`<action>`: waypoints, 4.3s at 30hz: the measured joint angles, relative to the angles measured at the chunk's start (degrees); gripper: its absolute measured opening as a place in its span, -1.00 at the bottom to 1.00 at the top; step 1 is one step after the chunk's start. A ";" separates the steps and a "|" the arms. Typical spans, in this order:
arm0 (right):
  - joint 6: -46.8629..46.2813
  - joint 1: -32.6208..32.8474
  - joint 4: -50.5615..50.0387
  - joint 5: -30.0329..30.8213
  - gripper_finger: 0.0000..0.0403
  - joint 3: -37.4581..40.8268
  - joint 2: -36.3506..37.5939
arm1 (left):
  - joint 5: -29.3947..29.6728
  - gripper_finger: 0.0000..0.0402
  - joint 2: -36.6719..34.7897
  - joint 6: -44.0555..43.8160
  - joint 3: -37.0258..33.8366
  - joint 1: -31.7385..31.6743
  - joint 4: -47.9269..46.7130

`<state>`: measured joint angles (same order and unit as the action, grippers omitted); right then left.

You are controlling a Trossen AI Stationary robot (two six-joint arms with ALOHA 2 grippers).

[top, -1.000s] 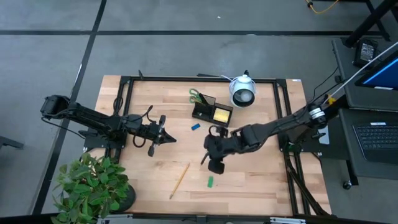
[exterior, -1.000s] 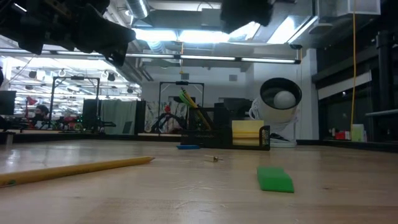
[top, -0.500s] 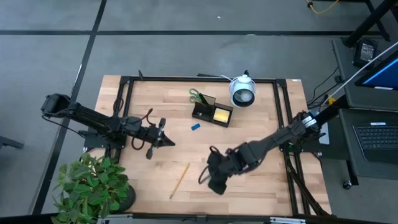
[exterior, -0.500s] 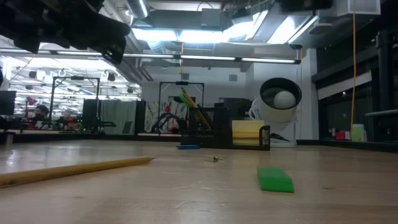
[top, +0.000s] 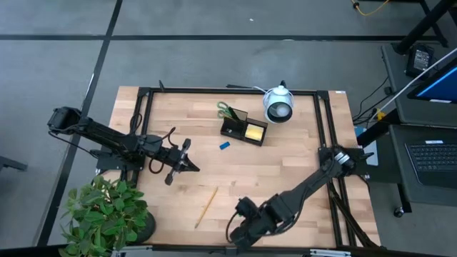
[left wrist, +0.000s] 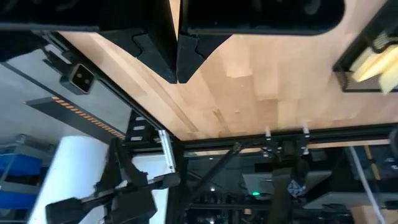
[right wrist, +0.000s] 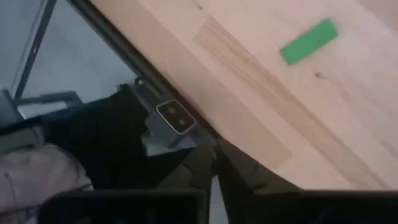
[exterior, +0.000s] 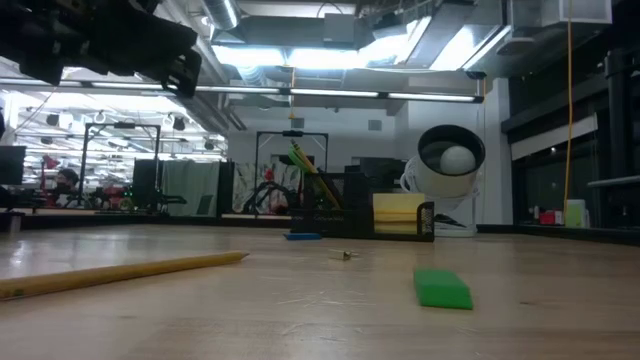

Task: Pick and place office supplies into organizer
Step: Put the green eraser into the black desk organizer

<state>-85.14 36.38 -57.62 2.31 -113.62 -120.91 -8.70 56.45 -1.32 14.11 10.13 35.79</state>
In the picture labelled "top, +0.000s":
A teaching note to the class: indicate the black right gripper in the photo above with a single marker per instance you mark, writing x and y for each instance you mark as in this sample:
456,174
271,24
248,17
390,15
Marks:
258,219

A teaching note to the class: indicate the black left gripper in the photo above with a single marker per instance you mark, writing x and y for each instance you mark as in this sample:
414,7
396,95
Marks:
175,158

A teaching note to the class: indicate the yellow pencil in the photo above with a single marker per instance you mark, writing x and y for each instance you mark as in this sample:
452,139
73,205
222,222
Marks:
206,207

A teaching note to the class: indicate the yellow sticky note pad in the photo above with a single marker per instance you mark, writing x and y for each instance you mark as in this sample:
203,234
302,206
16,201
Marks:
254,132

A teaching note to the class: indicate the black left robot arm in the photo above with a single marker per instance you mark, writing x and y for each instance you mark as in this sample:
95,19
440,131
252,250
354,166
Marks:
103,133

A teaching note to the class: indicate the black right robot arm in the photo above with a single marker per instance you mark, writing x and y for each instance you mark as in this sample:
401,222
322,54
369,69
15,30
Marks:
310,183

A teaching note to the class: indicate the black mesh desk organizer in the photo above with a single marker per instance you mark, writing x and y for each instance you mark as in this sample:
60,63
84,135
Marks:
232,125

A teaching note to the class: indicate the small blue eraser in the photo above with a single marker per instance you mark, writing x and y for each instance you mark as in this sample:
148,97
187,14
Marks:
224,145

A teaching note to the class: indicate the black plant pot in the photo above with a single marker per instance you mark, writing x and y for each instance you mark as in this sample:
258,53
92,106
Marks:
148,228

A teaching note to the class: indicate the green leafy plant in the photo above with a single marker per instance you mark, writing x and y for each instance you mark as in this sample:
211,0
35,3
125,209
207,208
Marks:
103,214

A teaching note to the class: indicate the white paper sheet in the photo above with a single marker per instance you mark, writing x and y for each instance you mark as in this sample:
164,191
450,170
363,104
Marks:
372,158

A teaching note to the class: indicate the black caster wheel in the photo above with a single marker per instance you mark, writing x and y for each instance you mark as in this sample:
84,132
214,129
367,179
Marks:
398,212

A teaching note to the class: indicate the grey laptop desk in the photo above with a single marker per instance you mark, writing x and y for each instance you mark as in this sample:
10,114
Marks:
398,133

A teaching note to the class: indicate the grey stand foot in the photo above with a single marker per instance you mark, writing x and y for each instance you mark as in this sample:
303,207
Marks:
12,164

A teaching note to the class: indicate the black laptop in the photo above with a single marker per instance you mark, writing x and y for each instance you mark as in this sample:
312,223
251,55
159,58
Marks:
432,160

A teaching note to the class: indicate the grey monitor desk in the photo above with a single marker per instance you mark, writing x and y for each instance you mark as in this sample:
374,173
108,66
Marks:
396,89

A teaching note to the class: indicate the computer monitor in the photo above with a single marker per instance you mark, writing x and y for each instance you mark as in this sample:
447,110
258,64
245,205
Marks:
441,87

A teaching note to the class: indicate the black power adapter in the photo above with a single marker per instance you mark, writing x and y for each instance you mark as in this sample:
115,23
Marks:
421,60

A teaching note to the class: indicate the black stand leg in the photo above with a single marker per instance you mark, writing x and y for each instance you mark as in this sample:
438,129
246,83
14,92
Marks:
421,26

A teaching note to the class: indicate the silver metal bracket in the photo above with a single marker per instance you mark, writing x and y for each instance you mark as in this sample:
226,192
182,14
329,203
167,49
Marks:
330,253

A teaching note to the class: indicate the black metal table frame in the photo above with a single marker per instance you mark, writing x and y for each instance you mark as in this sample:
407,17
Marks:
214,90

